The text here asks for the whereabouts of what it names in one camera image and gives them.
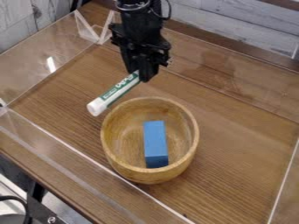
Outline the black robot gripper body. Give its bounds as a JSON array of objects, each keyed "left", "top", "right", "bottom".
[{"left": 107, "top": 5, "right": 174, "bottom": 69}]

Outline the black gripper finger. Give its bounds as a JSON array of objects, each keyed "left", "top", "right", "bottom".
[
  {"left": 137, "top": 52, "right": 165, "bottom": 82},
  {"left": 121, "top": 47, "right": 138, "bottom": 73}
]

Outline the green and white marker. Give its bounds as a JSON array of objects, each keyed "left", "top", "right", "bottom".
[{"left": 87, "top": 71, "right": 141, "bottom": 116}]

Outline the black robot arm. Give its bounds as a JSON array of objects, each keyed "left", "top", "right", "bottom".
[{"left": 109, "top": 0, "right": 173, "bottom": 82}]

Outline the brown wooden bowl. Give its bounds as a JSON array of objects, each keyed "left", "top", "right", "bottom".
[{"left": 101, "top": 97, "right": 201, "bottom": 185}]

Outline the blue rectangular block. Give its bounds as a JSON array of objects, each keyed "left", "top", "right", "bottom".
[{"left": 145, "top": 121, "right": 170, "bottom": 168}]

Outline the clear acrylic tray wall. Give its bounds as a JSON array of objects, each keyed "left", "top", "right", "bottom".
[{"left": 0, "top": 4, "right": 299, "bottom": 224}]

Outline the black metal table frame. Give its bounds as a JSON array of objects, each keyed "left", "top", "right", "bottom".
[{"left": 26, "top": 182, "right": 67, "bottom": 224}]

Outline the black cable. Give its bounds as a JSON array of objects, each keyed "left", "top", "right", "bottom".
[{"left": 0, "top": 195, "right": 34, "bottom": 224}]

